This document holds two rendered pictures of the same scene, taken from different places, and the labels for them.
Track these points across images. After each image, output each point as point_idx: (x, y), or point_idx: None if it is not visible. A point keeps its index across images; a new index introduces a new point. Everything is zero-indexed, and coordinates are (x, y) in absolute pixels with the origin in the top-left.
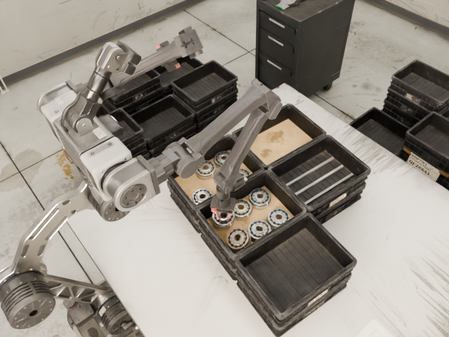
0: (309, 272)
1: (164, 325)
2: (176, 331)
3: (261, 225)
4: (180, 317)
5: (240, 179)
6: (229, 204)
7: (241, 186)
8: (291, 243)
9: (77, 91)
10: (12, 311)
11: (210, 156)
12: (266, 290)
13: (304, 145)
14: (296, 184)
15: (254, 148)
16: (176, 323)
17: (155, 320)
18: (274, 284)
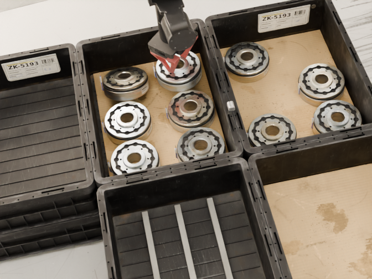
0: (9, 171)
1: (85, 11)
2: (67, 21)
3: (130, 123)
4: (83, 29)
5: (168, 23)
6: (161, 41)
7: (166, 38)
8: (79, 170)
9: None
10: None
11: (356, 101)
12: (22, 101)
13: (284, 266)
14: (208, 239)
15: (357, 197)
16: (78, 23)
17: (97, 4)
18: (24, 115)
